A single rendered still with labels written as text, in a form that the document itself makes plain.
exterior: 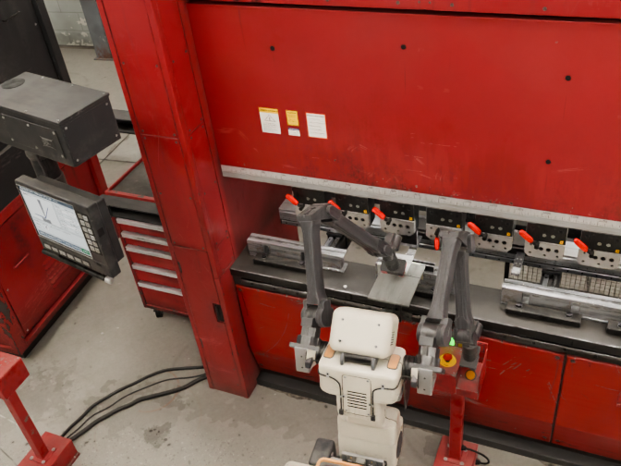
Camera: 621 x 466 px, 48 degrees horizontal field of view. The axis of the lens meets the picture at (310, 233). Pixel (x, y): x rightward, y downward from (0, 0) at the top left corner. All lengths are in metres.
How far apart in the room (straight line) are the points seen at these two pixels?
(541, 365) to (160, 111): 1.92
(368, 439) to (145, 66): 1.65
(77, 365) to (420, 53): 2.88
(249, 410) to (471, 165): 1.93
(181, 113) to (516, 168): 1.32
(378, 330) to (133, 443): 1.99
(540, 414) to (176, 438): 1.85
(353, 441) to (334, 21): 1.55
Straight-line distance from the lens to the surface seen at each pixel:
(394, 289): 3.00
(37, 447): 3.88
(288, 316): 3.47
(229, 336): 3.62
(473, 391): 3.02
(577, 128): 2.58
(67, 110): 2.69
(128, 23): 2.80
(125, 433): 4.04
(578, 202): 2.74
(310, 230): 2.50
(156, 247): 4.05
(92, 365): 4.45
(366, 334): 2.34
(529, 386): 3.30
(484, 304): 3.13
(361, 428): 2.68
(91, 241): 2.89
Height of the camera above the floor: 3.03
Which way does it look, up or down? 37 degrees down
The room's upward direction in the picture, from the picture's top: 8 degrees counter-clockwise
